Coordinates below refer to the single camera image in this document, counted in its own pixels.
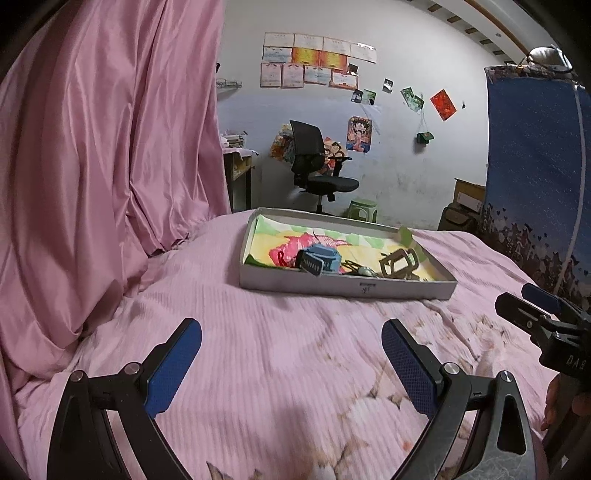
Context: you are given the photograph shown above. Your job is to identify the anime wall poster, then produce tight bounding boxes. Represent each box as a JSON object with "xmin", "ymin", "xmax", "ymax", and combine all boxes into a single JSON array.
[{"xmin": 346, "ymin": 115, "xmax": 373, "ymax": 153}]

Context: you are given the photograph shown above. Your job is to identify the group of wall certificates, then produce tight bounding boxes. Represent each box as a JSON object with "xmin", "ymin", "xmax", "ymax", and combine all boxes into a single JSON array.
[{"xmin": 260, "ymin": 32, "xmax": 378, "ymax": 90}]

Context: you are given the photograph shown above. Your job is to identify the person's right hand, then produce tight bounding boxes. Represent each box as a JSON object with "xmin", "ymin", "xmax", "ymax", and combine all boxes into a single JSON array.
[{"xmin": 541, "ymin": 375, "xmax": 591, "ymax": 433}]

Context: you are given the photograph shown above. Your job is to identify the colourful floral wall poster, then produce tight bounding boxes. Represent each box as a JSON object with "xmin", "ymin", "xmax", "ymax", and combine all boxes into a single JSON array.
[{"xmin": 270, "ymin": 124, "xmax": 296, "ymax": 162}]

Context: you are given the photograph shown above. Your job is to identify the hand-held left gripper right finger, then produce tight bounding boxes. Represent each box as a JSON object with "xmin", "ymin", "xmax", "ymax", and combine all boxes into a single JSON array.
[{"xmin": 381, "ymin": 318, "xmax": 536, "ymax": 480}]

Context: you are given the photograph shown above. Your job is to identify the brown flower hair tie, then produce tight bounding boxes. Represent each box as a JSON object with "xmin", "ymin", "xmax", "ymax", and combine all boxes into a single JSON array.
[{"xmin": 344, "ymin": 260, "xmax": 378, "ymax": 278}]

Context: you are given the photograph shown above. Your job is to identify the colourful paper box lining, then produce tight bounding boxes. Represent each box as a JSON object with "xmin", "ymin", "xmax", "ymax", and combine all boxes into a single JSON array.
[{"xmin": 245, "ymin": 217, "xmax": 435, "ymax": 282}]

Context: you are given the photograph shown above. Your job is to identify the beige hair claw clip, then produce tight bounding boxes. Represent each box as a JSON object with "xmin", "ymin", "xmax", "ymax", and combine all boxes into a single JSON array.
[{"xmin": 379, "ymin": 248, "xmax": 419, "ymax": 280}]

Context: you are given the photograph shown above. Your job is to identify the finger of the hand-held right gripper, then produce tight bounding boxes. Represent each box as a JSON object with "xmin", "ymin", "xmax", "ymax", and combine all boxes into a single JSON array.
[
  {"xmin": 522, "ymin": 283, "xmax": 591, "ymax": 324},
  {"xmin": 495, "ymin": 292, "xmax": 555, "ymax": 343}
]

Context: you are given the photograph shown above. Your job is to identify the cartoon faces wall poster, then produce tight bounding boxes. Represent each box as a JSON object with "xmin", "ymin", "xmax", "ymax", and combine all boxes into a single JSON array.
[{"xmin": 323, "ymin": 137, "xmax": 347, "ymax": 176}]

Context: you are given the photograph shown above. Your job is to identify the white cardboard box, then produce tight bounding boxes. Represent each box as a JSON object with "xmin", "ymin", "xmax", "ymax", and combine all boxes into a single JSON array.
[{"xmin": 239, "ymin": 208, "xmax": 458, "ymax": 301}]

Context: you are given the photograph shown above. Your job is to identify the green plastic stool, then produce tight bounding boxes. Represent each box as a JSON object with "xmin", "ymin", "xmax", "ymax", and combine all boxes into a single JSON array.
[{"xmin": 344, "ymin": 198, "xmax": 378, "ymax": 222}]

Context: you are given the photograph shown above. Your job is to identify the wooden desk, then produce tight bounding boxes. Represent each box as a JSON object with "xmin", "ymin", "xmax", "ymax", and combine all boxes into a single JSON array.
[{"xmin": 217, "ymin": 134, "xmax": 260, "ymax": 213}]

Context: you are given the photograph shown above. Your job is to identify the green wall photos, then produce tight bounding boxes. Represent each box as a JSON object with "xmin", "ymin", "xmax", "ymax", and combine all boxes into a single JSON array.
[{"xmin": 400, "ymin": 87, "xmax": 426, "ymax": 112}]

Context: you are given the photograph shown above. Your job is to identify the black office chair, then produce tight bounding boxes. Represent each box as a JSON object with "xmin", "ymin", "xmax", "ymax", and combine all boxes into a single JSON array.
[{"xmin": 288, "ymin": 120, "xmax": 360, "ymax": 216}]

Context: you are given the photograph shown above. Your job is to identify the pink bed sheet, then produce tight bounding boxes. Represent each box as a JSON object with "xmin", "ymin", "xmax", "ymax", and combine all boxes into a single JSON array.
[{"xmin": 0, "ymin": 212, "xmax": 591, "ymax": 480}]

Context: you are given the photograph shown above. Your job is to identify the red wall card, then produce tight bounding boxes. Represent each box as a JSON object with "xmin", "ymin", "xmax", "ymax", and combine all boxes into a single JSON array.
[{"xmin": 430, "ymin": 89, "xmax": 458, "ymax": 122}]

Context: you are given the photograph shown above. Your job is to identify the brown cardboard box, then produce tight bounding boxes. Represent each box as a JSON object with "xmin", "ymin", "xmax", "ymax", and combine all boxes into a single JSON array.
[{"xmin": 453, "ymin": 178, "xmax": 487, "ymax": 213}]

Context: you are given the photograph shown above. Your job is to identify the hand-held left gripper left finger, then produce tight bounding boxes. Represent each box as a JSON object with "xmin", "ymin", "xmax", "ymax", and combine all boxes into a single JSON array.
[{"xmin": 47, "ymin": 318, "xmax": 203, "ymax": 480}]

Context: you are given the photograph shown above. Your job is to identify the dark bag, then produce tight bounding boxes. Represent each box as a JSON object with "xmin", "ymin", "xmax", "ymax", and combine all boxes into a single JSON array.
[{"xmin": 438, "ymin": 206, "xmax": 479, "ymax": 234}]

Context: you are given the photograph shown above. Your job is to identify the pink satin curtain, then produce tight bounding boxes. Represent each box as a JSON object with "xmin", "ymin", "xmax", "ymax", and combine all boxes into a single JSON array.
[{"xmin": 0, "ymin": 0, "xmax": 232, "ymax": 384}]

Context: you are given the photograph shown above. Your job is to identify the blue printed curtain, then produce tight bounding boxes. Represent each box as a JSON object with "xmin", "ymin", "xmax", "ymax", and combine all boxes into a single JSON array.
[{"xmin": 475, "ymin": 65, "xmax": 591, "ymax": 310}]

